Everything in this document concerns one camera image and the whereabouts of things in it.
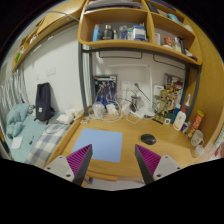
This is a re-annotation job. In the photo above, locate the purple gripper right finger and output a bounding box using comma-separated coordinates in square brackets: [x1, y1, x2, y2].
[135, 145, 161, 184]

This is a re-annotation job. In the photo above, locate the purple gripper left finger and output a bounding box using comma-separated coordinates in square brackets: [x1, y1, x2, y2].
[66, 145, 93, 186]

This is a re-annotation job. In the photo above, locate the black computer mouse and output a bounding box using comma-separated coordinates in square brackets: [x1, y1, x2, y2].
[141, 134, 156, 145]

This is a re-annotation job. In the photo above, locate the light blue mouse pad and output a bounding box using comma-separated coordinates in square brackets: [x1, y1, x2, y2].
[72, 128, 123, 162]

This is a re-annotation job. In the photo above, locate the white lotion bottle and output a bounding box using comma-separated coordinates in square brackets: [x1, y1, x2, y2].
[173, 95, 191, 131]

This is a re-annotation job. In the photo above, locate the white mug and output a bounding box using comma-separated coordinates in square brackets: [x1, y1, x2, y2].
[191, 130, 204, 147]

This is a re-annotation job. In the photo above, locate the wooden groot figurine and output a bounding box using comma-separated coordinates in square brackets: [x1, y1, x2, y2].
[155, 90, 172, 122]

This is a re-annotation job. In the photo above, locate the white power adapter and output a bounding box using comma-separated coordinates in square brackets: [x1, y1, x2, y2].
[106, 104, 118, 116]

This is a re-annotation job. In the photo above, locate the black backpack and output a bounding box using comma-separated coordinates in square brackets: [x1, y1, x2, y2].
[35, 83, 54, 121]

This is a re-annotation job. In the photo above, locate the red snack can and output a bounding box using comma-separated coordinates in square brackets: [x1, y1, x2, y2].
[187, 110, 204, 139]

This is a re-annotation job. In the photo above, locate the blue robot model box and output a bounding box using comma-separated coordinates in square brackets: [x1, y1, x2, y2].
[94, 75, 117, 106]

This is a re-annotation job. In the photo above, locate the teal blanket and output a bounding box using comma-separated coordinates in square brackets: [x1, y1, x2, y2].
[6, 103, 33, 138]

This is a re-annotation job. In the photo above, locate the dark metal flask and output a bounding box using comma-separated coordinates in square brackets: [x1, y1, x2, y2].
[102, 24, 114, 40]

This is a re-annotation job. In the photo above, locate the blue bottle on shelf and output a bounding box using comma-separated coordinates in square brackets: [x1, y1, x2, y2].
[92, 24, 101, 42]

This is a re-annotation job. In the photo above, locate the wooden wall shelf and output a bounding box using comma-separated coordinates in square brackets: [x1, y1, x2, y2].
[78, 0, 202, 65]

